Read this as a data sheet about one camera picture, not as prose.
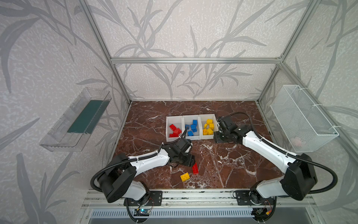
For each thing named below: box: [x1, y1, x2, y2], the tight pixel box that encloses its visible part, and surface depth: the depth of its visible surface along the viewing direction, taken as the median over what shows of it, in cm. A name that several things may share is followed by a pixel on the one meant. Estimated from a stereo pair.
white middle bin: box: [181, 114, 202, 141], surface depth 102 cm
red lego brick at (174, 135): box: [169, 132, 179, 138], surface depth 98 cm
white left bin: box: [165, 115, 186, 142], surface depth 103 cm
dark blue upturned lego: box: [190, 124, 198, 133], surface depth 101 cm
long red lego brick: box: [192, 162, 200, 175], surface depth 84 cm
